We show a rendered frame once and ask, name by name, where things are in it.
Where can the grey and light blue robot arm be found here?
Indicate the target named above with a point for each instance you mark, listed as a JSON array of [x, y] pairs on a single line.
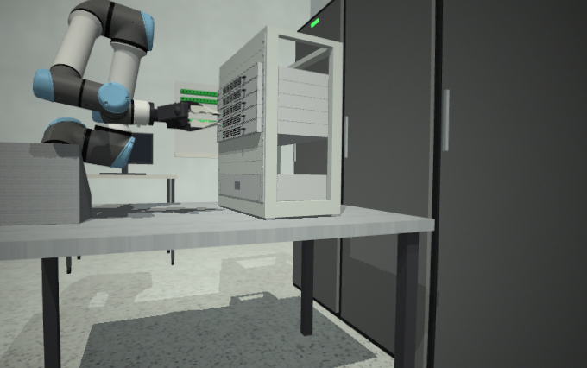
[[132, 34]]

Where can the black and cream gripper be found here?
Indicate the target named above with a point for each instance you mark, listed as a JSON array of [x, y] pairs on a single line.
[[182, 123]]

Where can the white server rack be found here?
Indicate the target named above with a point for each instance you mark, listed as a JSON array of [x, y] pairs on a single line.
[[278, 101]]

